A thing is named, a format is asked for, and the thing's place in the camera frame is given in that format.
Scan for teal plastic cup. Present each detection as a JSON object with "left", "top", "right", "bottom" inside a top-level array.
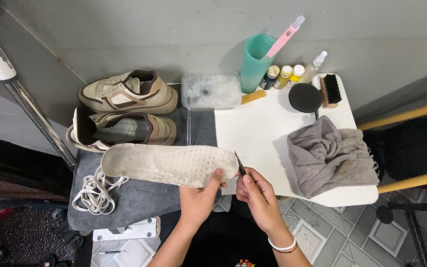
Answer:
[{"left": 240, "top": 34, "right": 277, "bottom": 94}]

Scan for black metal stand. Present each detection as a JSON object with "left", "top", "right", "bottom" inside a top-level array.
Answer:
[{"left": 376, "top": 202, "right": 427, "bottom": 267}]

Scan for clear plastic stick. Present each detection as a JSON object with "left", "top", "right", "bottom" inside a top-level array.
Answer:
[{"left": 187, "top": 97, "right": 192, "bottom": 146}]

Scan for white shoelaces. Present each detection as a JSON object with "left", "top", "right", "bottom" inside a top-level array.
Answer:
[{"left": 72, "top": 166, "right": 129, "bottom": 216}]

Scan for grey felt mat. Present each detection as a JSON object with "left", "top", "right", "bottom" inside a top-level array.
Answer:
[{"left": 67, "top": 107, "right": 218, "bottom": 231}]

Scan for person's right hand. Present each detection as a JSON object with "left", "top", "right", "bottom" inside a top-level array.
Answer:
[{"left": 235, "top": 167, "right": 293, "bottom": 242}]

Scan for beige brown sneaker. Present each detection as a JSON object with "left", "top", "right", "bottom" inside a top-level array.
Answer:
[
  {"left": 66, "top": 108, "right": 177, "bottom": 153},
  {"left": 79, "top": 70, "right": 179, "bottom": 115}
]

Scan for black bag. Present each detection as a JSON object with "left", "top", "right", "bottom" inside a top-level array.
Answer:
[{"left": 362, "top": 111, "right": 427, "bottom": 183}]

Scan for olive paint bottle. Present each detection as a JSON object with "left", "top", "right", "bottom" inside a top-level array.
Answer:
[{"left": 273, "top": 65, "right": 294, "bottom": 90}]

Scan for grey towel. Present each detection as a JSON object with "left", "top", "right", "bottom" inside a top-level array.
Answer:
[{"left": 287, "top": 115, "right": 380, "bottom": 200}]

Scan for clear spray bottle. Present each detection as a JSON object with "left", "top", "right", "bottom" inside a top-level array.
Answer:
[{"left": 299, "top": 51, "right": 328, "bottom": 84}]

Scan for pink cleaning brush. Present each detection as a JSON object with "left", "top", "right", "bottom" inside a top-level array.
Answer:
[{"left": 261, "top": 15, "right": 306, "bottom": 61}]

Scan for white shoe insole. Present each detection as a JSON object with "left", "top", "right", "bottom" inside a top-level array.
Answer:
[{"left": 100, "top": 143, "right": 240, "bottom": 188}]

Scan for black round sponge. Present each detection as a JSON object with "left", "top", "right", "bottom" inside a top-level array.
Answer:
[{"left": 288, "top": 83, "right": 322, "bottom": 113}]

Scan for clear container of soapy water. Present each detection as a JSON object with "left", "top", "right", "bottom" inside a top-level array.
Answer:
[{"left": 181, "top": 72, "right": 242, "bottom": 111}]

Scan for person's black shirt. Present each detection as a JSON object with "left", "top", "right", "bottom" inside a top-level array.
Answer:
[{"left": 159, "top": 196, "right": 279, "bottom": 267}]

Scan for black pointed tweezers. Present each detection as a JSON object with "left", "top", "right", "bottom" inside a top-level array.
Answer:
[{"left": 234, "top": 151, "right": 247, "bottom": 177}]

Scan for wooden brush with black bristles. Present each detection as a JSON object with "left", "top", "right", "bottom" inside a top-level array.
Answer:
[{"left": 320, "top": 74, "right": 342, "bottom": 109}]

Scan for white plastic bracket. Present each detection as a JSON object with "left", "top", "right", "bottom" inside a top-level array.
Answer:
[{"left": 92, "top": 217, "right": 161, "bottom": 242}]

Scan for person's left hand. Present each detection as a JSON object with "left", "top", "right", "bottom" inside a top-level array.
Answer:
[{"left": 178, "top": 168, "right": 228, "bottom": 233}]

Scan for white bead bracelet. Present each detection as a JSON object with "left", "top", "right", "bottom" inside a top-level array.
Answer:
[{"left": 268, "top": 237, "right": 298, "bottom": 253}]

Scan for yellow wooden pole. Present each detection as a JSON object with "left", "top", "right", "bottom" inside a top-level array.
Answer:
[
  {"left": 377, "top": 169, "right": 427, "bottom": 194},
  {"left": 357, "top": 99, "right": 427, "bottom": 131}
]

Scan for dark blue paint bottle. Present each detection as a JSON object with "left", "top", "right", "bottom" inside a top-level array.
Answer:
[{"left": 260, "top": 66, "right": 280, "bottom": 90}]

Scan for yellow paint bottle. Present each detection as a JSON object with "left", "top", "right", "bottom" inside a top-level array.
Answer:
[{"left": 285, "top": 65, "right": 306, "bottom": 89}]

